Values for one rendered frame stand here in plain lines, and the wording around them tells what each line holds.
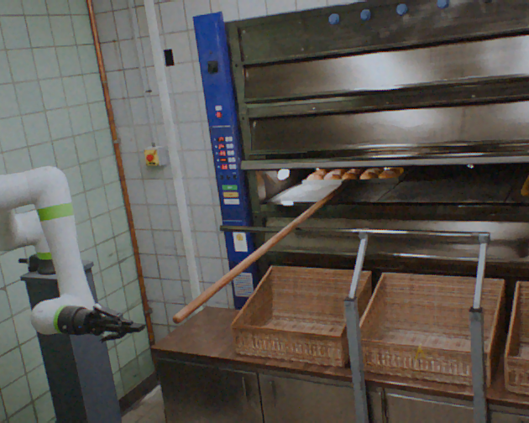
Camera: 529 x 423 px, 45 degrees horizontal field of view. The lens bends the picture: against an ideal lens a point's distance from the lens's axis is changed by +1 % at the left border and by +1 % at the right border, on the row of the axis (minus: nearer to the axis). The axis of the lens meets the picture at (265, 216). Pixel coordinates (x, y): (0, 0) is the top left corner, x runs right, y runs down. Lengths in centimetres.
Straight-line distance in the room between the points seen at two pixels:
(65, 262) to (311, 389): 126
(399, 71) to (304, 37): 48
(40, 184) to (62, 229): 16
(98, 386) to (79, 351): 20
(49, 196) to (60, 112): 132
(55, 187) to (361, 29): 151
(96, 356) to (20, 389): 71
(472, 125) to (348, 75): 59
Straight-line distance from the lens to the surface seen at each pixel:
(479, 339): 247
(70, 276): 224
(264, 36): 316
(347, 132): 301
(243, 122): 324
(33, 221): 260
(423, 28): 288
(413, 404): 275
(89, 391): 280
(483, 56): 283
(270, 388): 299
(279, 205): 325
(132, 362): 398
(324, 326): 321
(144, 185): 370
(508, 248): 295
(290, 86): 309
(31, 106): 337
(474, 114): 286
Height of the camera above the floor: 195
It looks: 15 degrees down
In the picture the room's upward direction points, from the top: 7 degrees counter-clockwise
